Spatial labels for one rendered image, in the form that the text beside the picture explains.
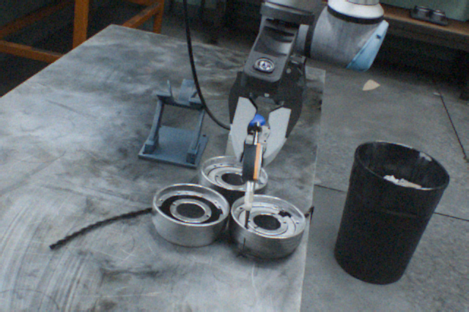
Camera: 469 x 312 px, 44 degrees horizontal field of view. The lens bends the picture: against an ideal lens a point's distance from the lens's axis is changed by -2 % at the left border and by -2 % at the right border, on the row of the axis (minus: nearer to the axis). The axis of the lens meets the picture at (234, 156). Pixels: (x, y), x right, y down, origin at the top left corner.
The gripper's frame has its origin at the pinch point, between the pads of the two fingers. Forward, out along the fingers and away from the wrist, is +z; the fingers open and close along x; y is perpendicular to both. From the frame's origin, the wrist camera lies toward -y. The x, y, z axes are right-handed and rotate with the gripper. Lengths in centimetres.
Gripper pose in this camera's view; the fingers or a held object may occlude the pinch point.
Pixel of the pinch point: (252, 157)
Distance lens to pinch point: 80.3
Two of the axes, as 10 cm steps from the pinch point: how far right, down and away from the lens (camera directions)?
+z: -2.1, 9.2, 3.3
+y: 1.6, -3.0, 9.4
